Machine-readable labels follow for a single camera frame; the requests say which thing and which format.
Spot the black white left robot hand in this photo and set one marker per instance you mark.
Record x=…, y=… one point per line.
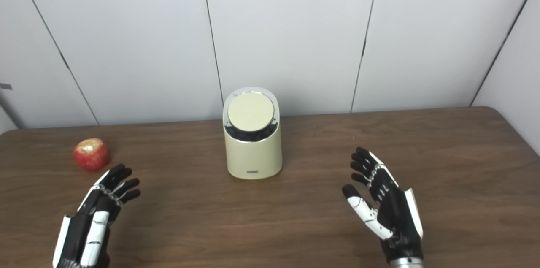
x=76, y=234

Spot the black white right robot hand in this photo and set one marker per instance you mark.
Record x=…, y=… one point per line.
x=396, y=217

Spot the cream-colored round bin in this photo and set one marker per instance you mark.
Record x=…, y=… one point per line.
x=253, y=158

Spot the cream round bin lid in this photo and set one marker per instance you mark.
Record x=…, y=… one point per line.
x=250, y=112

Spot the red apple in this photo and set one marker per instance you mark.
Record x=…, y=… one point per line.
x=91, y=155

